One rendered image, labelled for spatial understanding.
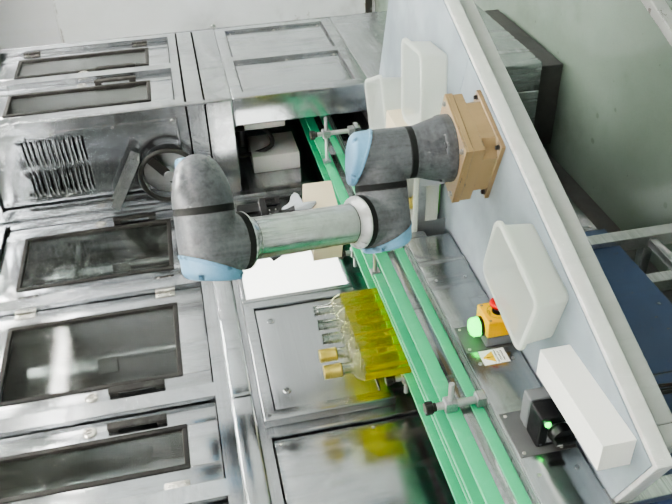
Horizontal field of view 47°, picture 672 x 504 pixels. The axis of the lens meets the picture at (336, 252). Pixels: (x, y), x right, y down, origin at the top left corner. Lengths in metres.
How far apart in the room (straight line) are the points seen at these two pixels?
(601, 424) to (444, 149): 0.66
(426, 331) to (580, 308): 0.46
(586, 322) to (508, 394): 0.29
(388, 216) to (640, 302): 0.68
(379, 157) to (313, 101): 1.13
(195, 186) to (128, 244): 1.30
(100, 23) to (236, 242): 4.15
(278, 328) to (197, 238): 0.82
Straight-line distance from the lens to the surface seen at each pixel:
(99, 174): 2.84
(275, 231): 1.51
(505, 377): 1.69
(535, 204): 1.57
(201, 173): 1.46
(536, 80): 3.01
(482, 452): 1.57
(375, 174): 1.65
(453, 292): 1.88
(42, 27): 6.05
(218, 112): 2.72
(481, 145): 1.66
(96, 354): 2.31
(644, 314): 1.95
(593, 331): 1.44
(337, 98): 2.77
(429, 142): 1.67
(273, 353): 2.14
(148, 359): 2.25
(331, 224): 1.58
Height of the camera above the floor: 1.39
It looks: 9 degrees down
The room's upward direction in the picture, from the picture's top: 99 degrees counter-clockwise
